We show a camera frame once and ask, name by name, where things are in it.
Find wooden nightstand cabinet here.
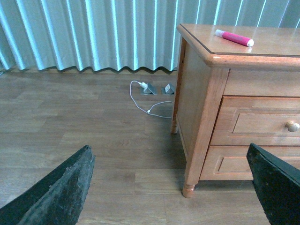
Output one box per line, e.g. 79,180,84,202
171,24,300,198

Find pink marker with white caps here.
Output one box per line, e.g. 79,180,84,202
215,30,254,47

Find pale green pleated curtain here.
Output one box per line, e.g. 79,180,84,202
0,0,300,71

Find white charger cable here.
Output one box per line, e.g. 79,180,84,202
129,80,174,119

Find right metal floor socket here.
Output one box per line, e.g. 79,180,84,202
161,83,176,95

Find wooden drawer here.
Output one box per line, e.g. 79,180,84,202
210,96,300,146
200,145,300,180

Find metal floor socket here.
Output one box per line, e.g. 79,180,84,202
161,83,176,95
140,82,157,95

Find left metal floor socket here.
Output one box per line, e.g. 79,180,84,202
140,82,157,95

